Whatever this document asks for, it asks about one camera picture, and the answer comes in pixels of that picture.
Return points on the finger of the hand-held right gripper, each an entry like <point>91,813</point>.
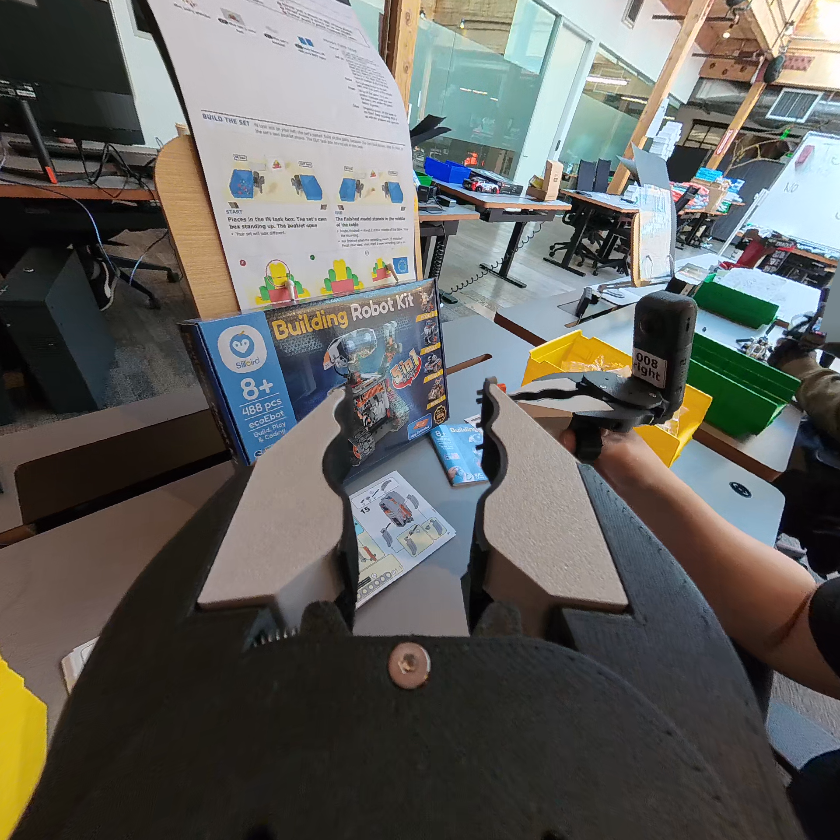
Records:
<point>541,394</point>
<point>554,380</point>

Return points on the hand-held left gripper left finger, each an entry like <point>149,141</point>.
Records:
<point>275,525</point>

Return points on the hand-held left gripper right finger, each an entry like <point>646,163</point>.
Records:
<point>551,525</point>

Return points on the yellow plastic bin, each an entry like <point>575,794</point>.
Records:
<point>19,735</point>
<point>558,354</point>

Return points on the person's right forearm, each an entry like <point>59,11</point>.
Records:
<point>722,564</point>

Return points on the white office desk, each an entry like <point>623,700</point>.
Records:
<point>610,315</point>

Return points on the black desk grommet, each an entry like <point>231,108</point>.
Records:
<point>739,489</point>

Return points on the grey desk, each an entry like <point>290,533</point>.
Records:
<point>98,577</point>

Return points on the brown office desk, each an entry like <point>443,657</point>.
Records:
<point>499,200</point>

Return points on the person's right hand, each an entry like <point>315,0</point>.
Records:
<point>623,453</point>

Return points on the green plastic bin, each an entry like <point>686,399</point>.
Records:
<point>735,387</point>
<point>735,302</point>

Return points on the white instruction booklet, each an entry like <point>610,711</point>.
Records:
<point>407,525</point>

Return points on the black office chair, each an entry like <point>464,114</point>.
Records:
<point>590,229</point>

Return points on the blue robot kit box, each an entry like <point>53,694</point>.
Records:
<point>308,341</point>

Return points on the small cardboard box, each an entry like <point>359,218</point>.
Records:
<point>544,180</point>

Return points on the blue plastic bin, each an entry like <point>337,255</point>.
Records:
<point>446,169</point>

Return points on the white paper sheet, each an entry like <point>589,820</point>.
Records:
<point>79,663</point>

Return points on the whiteboard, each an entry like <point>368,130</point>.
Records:
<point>800,197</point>

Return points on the dark computer tower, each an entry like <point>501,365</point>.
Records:
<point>59,328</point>

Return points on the white instruction sheet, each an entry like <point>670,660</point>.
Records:
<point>295,164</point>

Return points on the white air vent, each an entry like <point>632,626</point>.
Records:
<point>794,105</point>

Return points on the black computer monitor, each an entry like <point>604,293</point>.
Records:
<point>65,65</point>

